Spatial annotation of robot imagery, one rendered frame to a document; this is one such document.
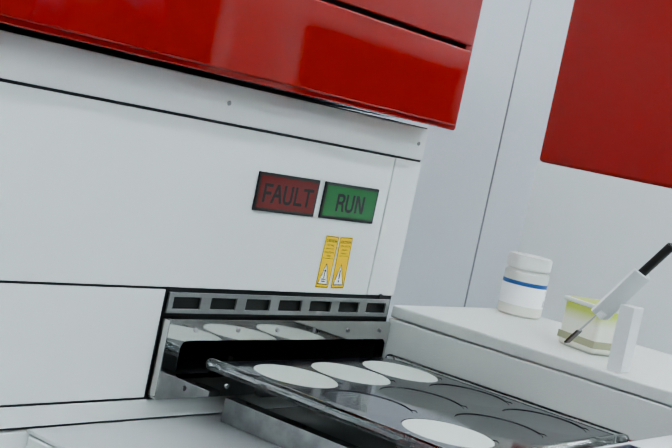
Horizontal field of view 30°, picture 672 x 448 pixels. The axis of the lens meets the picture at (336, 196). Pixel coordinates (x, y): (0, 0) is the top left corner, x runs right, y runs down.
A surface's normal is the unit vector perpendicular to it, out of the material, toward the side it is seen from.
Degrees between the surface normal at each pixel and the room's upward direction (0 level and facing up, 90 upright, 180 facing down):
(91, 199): 90
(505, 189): 90
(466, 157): 90
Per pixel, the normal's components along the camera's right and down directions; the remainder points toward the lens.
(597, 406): -0.61, -0.08
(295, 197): 0.77, 0.19
